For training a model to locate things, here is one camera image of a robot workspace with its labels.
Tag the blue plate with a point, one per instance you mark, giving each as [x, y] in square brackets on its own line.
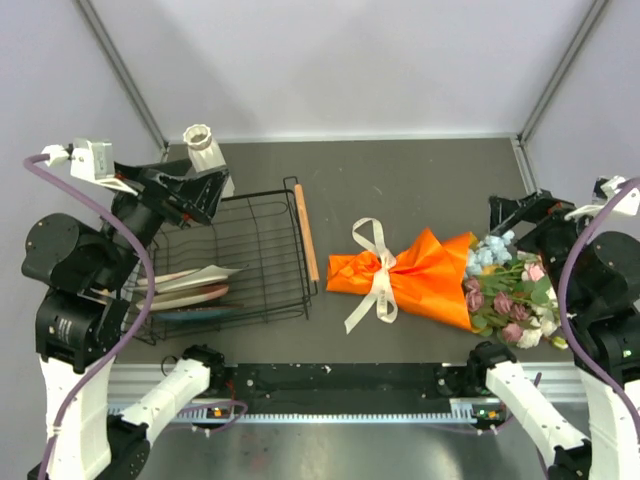
[195, 314]

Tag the pink rimmed plate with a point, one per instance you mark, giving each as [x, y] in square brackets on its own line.
[185, 298]

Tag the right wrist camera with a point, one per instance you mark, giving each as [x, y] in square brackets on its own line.
[604, 191]

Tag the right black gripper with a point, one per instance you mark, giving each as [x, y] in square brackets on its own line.
[503, 212]

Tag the white plate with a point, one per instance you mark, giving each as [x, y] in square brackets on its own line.
[192, 278]

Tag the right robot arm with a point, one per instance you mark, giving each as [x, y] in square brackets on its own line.
[595, 276]

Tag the black wire dish rack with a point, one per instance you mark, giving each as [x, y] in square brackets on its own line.
[263, 234]

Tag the white ribbed ceramic vase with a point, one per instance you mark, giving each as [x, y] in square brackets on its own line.
[205, 154]

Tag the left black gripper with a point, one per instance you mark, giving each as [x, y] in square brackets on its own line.
[197, 197]

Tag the orange paper flower bouquet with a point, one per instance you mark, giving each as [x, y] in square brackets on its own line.
[480, 286]

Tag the cream printed ribbon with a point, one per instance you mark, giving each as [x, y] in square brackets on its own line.
[380, 295]

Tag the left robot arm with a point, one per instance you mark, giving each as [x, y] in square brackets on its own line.
[79, 326]

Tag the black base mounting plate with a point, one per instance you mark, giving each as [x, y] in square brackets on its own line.
[347, 388]

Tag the grey cable duct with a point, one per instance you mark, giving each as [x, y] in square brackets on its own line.
[456, 412]

